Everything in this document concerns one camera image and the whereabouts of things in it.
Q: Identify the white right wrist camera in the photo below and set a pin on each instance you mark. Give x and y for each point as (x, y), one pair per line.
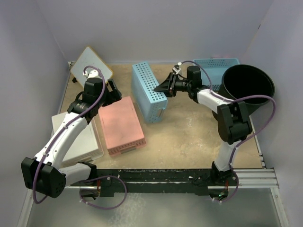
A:
(177, 69)

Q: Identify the metal corner bracket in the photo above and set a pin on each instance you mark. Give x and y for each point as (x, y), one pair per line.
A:
(71, 64)

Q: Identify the aluminium table frame rail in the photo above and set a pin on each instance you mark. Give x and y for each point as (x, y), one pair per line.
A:
(273, 185)

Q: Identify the black ribbed round bin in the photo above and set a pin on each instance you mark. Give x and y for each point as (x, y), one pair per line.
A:
(244, 80)

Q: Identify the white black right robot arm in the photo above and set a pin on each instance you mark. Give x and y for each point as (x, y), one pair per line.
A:
(233, 122)

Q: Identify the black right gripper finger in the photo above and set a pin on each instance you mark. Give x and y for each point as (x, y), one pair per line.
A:
(170, 94)
(165, 85)

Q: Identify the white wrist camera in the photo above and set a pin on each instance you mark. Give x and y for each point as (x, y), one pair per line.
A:
(91, 74)
(177, 69)

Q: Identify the blue perforated basket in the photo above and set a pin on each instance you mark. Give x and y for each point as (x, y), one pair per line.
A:
(215, 68)

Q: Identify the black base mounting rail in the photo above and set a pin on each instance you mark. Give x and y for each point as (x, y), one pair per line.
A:
(200, 182)

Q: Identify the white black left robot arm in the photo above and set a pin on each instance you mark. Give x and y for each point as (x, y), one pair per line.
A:
(44, 172)

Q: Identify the yellow framed whiteboard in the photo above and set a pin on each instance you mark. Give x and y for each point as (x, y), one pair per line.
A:
(89, 58)

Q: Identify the white perforated plastic basket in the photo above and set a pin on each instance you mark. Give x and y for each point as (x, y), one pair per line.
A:
(77, 141)

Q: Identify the pink perforated plastic basket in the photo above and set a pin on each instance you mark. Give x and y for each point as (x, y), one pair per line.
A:
(121, 127)

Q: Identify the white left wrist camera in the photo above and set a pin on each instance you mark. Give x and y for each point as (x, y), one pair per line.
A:
(91, 74)

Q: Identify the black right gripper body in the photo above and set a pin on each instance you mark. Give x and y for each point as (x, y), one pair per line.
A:
(180, 85)

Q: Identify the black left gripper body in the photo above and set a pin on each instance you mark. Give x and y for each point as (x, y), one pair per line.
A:
(111, 97)

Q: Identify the blue perforated basket nested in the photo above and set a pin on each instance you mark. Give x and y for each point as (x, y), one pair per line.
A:
(151, 104)

